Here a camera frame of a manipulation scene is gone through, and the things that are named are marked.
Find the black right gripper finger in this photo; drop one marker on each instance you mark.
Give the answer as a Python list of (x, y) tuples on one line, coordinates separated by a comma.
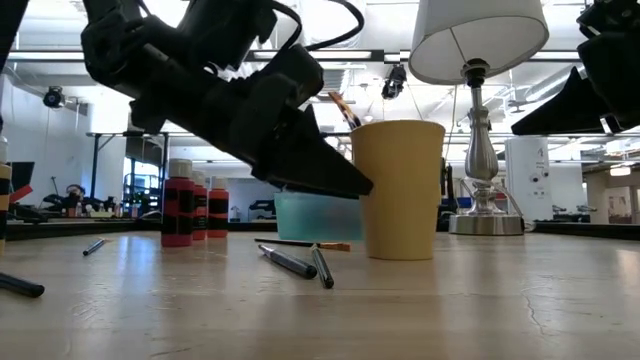
[(570, 110)]

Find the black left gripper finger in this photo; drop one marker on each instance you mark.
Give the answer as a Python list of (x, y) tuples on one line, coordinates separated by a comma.
[(311, 117), (310, 165)]

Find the paintbrushes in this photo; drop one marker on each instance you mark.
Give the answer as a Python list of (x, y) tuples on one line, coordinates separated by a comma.
[(347, 112)]

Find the small magenta paint bottle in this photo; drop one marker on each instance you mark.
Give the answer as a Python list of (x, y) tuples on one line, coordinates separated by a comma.
[(176, 170)]

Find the yellow plastic cup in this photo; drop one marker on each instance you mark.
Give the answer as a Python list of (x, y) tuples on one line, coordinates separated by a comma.
[(400, 195)]

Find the black paintbrush silver ferrule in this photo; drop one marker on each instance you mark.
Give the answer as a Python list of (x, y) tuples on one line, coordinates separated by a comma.
[(292, 263)]

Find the small red-orange paint bottle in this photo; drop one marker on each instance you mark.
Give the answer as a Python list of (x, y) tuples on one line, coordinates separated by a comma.
[(218, 210)]

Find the small red paint bottle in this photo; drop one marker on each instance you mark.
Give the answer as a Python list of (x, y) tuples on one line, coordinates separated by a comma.
[(200, 210)]

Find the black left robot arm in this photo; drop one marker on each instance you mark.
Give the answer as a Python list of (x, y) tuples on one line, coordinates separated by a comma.
[(150, 50)]

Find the teal plastic bin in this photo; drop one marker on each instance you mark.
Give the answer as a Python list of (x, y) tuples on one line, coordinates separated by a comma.
[(315, 217)]

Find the black overhead crossbar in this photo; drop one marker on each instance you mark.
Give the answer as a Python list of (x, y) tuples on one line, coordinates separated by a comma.
[(378, 55)]

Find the silver lamp with white shade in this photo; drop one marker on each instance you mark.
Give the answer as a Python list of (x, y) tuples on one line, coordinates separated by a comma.
[(475, 30)]

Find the black background robot arms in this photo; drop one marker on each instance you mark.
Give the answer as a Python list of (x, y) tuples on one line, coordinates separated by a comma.
[(75, 195)]

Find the black monitor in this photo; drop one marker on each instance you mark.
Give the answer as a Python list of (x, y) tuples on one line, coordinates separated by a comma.
[(22, 172)]

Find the red tape tag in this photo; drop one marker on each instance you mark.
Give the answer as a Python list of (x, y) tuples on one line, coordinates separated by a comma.
[(20, 194)]

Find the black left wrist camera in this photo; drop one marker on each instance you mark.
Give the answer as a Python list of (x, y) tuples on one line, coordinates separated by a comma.
[(295, 75)]

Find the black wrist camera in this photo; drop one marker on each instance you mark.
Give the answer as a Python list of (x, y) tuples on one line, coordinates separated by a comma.
[(610, 15), (295, 75)]

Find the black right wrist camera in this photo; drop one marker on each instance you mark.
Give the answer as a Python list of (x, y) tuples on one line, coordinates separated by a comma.
[(610, 15)]

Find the black hanging camera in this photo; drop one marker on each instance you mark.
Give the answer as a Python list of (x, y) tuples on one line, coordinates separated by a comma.
[(53, 97), (395, 80)]

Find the black aluminium table frame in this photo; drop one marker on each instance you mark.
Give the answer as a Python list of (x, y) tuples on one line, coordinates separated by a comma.
[(600, 231)]

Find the black background gantry frame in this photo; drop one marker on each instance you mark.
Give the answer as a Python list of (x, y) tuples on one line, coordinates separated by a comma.
[(95, 165)]

